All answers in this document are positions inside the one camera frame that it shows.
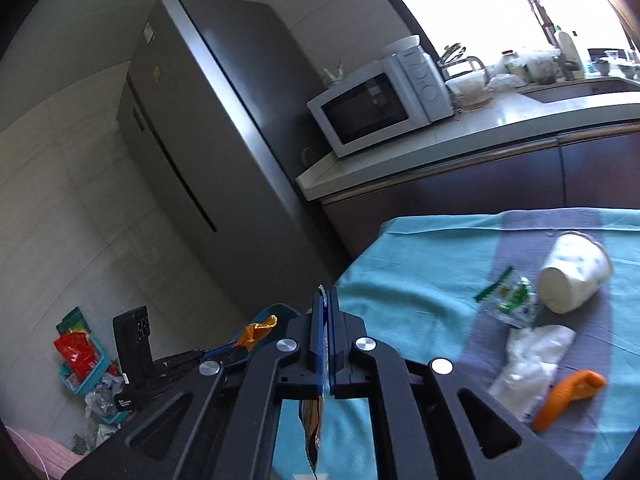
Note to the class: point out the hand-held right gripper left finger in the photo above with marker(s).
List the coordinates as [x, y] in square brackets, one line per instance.
[319, 350]

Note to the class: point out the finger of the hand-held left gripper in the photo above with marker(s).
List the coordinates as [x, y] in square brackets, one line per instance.
[235, 359]
[220, 351]

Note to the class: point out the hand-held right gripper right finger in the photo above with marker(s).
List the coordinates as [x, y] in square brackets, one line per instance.
[334, 350]

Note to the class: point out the teal plastic bin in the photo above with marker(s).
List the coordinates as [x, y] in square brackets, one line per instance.
[280, 312]

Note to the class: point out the yellow brown snack wrapper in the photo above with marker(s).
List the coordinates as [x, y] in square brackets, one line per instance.
[312, 425]

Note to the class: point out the green and white wrapper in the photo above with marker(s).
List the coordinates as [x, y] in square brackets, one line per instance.
[515, 300]

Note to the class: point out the white plastic bag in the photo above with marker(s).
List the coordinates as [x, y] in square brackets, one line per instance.
[530, 365]
[506, 82]

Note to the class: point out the teal storage basket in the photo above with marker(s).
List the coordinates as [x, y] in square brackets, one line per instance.
[100, 367]

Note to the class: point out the red snack packet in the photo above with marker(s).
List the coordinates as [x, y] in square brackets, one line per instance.
[75, 355]

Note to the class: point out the clear crumpled plastic bags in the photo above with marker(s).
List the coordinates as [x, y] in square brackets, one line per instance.
[102, 397]

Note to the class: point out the green packet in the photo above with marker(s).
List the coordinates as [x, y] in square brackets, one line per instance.
[72, 320]

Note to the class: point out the teal and grey tablecloth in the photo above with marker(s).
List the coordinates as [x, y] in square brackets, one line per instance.
[410, 270]

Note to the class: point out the pink cloth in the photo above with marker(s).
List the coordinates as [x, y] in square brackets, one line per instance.
[45, 455]

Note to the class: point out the grey refrigerator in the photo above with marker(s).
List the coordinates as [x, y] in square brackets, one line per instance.
[210, 135]

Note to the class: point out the brown base cabinets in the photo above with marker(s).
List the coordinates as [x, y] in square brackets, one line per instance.
[475, 185]

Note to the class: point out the white microwave oven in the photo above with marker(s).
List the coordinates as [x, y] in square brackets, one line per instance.
[365, 105]

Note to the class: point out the beige kitchen counter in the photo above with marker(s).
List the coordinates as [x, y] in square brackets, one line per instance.
[450, 130]

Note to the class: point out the small white ornament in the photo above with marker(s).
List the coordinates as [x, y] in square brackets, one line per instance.
[333, 76]

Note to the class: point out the clear plastic container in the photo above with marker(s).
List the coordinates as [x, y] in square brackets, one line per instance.
[469, 92]

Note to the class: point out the white bowl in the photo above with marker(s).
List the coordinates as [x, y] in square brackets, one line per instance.
[401, 46]

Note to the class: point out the steel electric kettle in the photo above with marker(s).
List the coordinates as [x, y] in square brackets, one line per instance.
[472, 64]

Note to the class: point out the dark cooking utensils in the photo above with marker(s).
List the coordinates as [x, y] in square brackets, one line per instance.
[452, 52]

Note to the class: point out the glass jar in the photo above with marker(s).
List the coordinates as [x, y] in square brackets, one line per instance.
[510, 62]

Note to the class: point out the clear bag of food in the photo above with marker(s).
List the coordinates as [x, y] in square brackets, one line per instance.
[539, 67]

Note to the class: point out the steel kitchen sink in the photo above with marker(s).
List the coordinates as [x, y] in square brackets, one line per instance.
[580, 87]

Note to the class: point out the kitchen window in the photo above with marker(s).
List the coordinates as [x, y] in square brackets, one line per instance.
[475, 5]

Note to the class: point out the white soap bottle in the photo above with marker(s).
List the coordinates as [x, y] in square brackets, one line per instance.
[569, 55]

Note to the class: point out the small patterned bowl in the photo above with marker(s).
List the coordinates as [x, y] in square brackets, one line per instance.
[600, 65]

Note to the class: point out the steel kitchen faucet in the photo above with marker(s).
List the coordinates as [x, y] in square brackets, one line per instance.
[542, 15]

